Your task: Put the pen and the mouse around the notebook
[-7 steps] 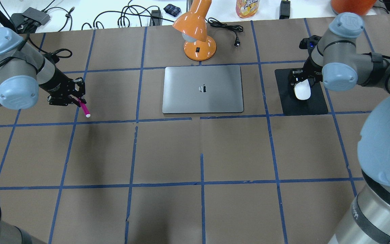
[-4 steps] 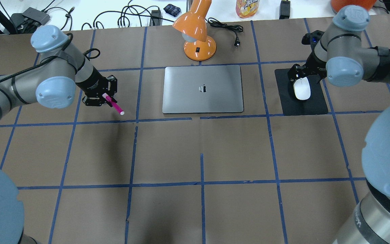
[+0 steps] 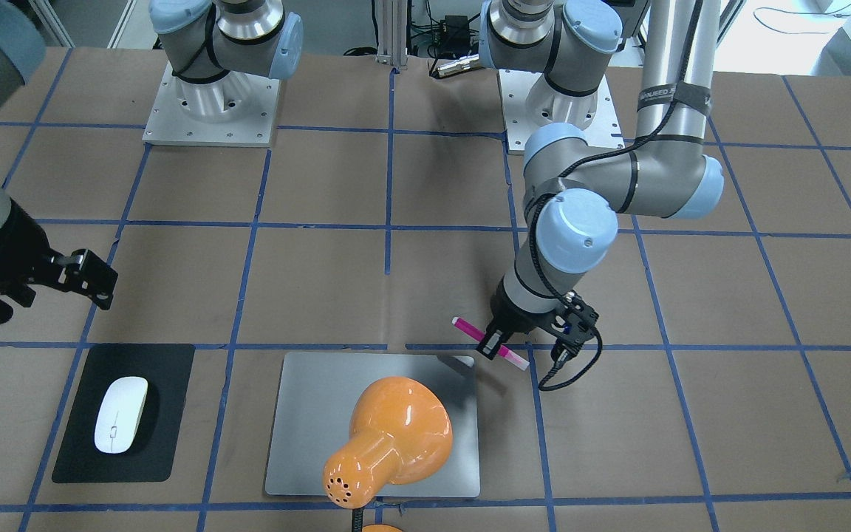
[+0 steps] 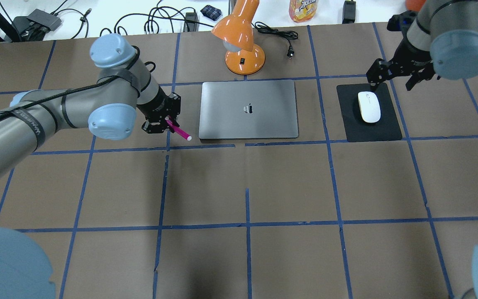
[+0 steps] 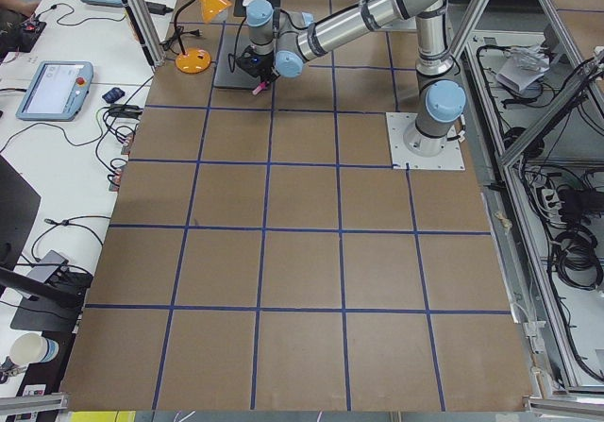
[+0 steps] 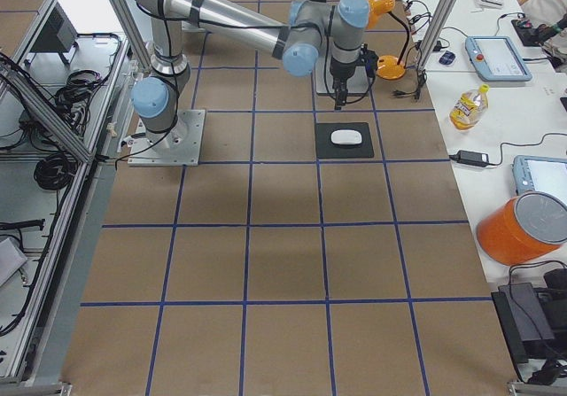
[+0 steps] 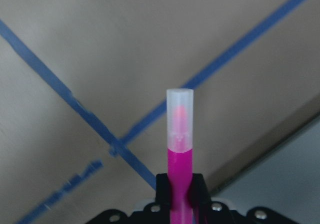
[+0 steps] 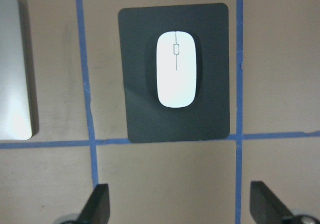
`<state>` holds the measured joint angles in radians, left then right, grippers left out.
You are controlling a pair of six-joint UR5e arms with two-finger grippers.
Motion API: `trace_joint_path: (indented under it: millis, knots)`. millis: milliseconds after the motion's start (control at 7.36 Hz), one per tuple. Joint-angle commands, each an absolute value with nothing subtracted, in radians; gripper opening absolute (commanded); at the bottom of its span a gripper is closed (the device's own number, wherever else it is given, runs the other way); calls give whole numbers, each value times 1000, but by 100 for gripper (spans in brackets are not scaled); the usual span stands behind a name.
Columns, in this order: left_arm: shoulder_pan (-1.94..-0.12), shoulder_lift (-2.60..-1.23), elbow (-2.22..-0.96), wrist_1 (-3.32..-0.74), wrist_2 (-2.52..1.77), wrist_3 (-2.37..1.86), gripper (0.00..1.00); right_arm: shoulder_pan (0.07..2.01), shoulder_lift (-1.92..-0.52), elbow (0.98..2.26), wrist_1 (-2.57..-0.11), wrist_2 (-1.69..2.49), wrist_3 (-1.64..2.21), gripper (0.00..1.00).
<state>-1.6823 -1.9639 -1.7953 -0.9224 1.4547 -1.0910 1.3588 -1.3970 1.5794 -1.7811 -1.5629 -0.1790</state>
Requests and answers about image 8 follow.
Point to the silver laptop notebook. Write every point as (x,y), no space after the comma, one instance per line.
(19,108)

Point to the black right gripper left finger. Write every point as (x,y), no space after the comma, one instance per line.
(97,208)

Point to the white computer mouse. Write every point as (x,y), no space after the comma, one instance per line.
(176,69)

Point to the black mousepad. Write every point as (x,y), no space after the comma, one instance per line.
(208,116)

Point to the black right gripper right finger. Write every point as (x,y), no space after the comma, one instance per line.
(266,207)

